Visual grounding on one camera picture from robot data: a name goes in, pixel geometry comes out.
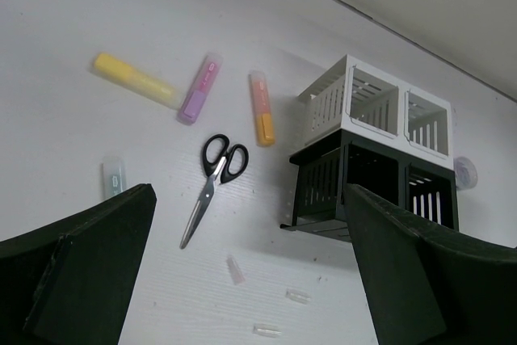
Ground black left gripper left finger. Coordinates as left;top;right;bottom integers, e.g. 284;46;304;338
1;184;157;344

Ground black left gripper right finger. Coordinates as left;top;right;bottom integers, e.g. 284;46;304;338
343;184;516;344

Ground clear pink pen cap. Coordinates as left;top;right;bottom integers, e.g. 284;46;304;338
226;255;245;285

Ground green highlighter marker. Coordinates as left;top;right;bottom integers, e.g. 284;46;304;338
102;156;127;200

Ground black slotted organizer box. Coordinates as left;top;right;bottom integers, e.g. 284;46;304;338
284;130;459;242

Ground white slotted organizer box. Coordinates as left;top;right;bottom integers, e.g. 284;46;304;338
298;55;453;170

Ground yellow highlighter marker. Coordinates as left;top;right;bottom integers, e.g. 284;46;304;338
93;53;183;110

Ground orange highlighter marker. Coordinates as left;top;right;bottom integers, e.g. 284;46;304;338
249;70;275;146

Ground purple highlighter marker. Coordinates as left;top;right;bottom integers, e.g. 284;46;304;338
178;53;223;125

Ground black handled scissors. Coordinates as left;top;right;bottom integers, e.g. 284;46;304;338
179;133;250;250

